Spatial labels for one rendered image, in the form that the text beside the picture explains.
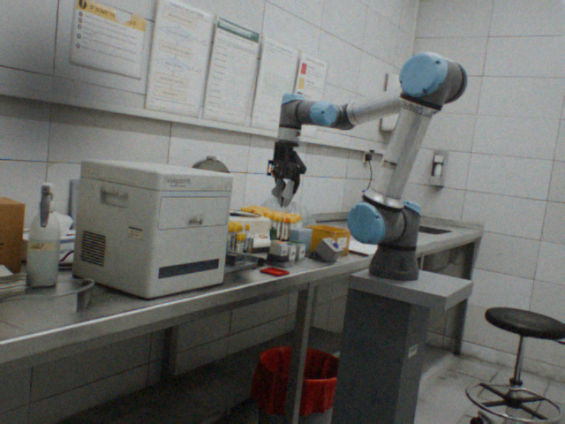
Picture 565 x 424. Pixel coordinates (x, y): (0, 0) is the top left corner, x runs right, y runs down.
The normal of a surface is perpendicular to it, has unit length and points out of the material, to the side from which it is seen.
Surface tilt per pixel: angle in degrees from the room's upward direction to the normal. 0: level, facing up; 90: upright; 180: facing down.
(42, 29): 90
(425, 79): 83
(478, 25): 90
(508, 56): 90
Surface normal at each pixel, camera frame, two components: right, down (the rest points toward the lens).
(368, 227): -0.71, 0.13
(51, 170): 0.83, 0.15
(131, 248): -0.54, 0.02
